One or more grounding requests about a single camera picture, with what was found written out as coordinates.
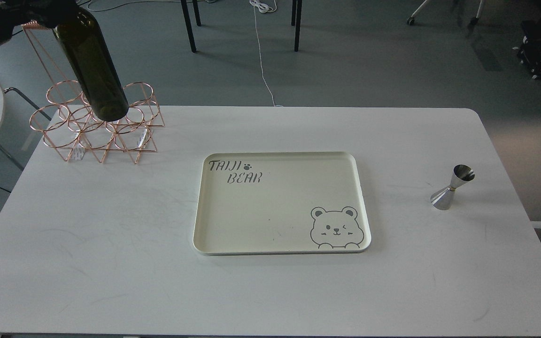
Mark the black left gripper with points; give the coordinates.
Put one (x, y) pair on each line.
(48, 13)

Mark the dark green wine bottle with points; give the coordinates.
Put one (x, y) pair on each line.
(81, 39)

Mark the steel double jigger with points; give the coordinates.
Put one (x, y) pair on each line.
(443, 199)

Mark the cream bear print tray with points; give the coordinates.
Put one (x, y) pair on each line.
(281, 203)

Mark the copper wire bottle rack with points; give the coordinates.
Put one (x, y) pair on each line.
(68, 125)

